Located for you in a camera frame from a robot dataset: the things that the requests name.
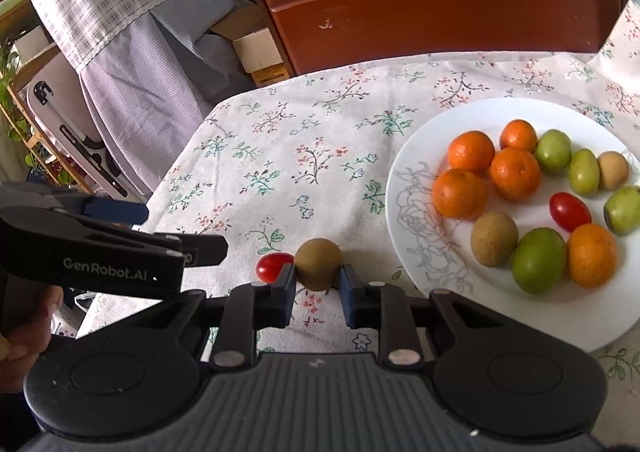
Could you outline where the floral tablecloth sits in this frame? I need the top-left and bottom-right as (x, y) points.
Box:
(75, 0), (640, 383)

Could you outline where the white folded table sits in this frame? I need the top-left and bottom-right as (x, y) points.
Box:
(27, 50), (151, 200)

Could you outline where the wooden plant rack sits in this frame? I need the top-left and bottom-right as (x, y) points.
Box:
(0, 0), (96, 193)

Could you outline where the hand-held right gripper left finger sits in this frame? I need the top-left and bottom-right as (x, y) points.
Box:
(95, 262), (298, 370)

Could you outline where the green jujube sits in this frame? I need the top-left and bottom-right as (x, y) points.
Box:
(510, 227), (567, 294)
(568, 149), (600, 196)
(603, 185), (640, 236)
(535, 129), (572, 175)

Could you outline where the brown longan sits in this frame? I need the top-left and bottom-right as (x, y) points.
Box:
(598, 151), (630, 191)
(294, 238), (345, 292)
(470, 211), (519, 268)

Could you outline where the red-brown wooden nightstand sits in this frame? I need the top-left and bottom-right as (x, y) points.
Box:
(223, 0), (640, 78)

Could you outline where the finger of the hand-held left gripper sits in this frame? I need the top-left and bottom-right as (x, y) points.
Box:
(131, 231), (229, 269)
(80, 195), (149, 229)

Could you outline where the red cherry tomato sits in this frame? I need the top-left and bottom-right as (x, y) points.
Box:
(549, 192), (592, 233)
(255, 253), (296, 283)

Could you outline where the person's left hand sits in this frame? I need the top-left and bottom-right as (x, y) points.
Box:
(0, 283), (64, 374)

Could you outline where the white plate with line drawing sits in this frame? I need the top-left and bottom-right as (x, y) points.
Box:
(385, 97), (640, 355)

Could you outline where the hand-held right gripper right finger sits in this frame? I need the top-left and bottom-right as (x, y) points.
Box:
(339, 263), (531, 368)

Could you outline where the open cardboard box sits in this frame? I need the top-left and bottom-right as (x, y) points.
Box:
(210, 7), (293, 88)

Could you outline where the lilac striped cloth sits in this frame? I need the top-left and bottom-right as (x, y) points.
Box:
(80, 0), (261, 193)

